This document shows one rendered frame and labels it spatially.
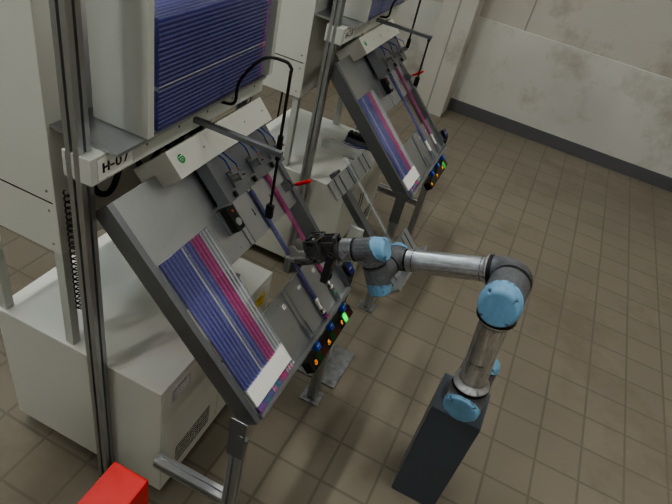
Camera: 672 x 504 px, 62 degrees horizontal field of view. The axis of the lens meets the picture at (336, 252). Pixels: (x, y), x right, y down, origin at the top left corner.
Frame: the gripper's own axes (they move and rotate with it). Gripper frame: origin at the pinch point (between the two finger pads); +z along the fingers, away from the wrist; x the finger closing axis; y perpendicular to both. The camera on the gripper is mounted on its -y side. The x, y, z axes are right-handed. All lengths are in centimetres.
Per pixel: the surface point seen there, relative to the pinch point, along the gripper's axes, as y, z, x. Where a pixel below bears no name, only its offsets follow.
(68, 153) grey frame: 58, 10, 53
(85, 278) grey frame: 25, 26, 53
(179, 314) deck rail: 12, 3, 49
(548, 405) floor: -137, -62, -82
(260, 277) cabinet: -18.0, 28.0, -15.2
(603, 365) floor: -149, -85, -130
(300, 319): -17.6, -3.8, 10.7
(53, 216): 42, 32, 49
